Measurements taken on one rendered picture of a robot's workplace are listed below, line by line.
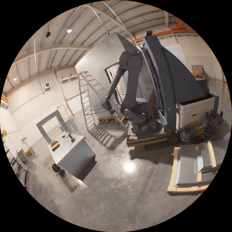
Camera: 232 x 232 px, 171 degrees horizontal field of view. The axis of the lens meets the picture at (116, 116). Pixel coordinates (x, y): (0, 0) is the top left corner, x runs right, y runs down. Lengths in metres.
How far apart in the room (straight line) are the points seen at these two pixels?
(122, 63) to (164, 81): 0.74
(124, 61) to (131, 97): 0.66
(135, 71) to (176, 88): 0.71
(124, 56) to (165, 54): 0.68
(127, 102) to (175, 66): 1.02
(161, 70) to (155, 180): 1.72
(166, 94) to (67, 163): 2.32
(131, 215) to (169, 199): 0.59
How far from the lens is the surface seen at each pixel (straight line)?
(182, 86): 1.44
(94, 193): 1.76
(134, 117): 1.34
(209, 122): 1.96
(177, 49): 5.87
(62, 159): 1.83
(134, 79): 1.28
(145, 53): 1.89
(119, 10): 8.98
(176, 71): 1.39
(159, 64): 1.28
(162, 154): 1.72
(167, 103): 1.37
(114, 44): 2.81
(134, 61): 1.32
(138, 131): 1.60
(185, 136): 1.56
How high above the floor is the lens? 1.44
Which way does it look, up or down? 22 degrees down
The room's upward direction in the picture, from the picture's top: 22 degrees counter-clockwise
